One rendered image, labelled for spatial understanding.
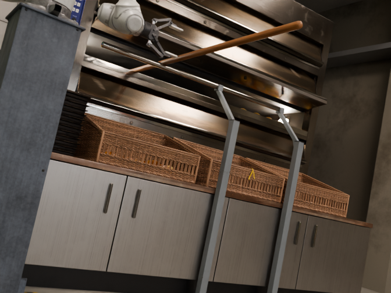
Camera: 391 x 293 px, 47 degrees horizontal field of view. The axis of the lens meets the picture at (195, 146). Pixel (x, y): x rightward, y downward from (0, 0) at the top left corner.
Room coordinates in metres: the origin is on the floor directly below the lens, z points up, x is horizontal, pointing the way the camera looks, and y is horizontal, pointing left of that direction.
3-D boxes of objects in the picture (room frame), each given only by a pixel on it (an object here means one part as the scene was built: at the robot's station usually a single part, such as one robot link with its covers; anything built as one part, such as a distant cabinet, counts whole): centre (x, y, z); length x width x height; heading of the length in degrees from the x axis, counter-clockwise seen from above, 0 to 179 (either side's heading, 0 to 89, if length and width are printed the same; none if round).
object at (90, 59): (2.96, -0.04, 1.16); 1.80 x 0.06 x 0.04; 121
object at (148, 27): (2.07, 0.33, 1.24); 0.09 x 0.07 x 0.08; 122
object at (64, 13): (1.49, 0.59, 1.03); 0.22 x 0.18 x 0.06; 34
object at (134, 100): (2.94, -0.05, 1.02); 1.79 x 0.11 x 0.19; 121
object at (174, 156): (2.42, 0.32, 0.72); 0.56 x 0.49 x 0.28; 120
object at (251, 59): (2.94, -0.05, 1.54); 1.79 x 0.11 x 0.19; 121
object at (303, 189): (3.02, -0.71, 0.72); 0.56 x 0.49 x 0.28; 120
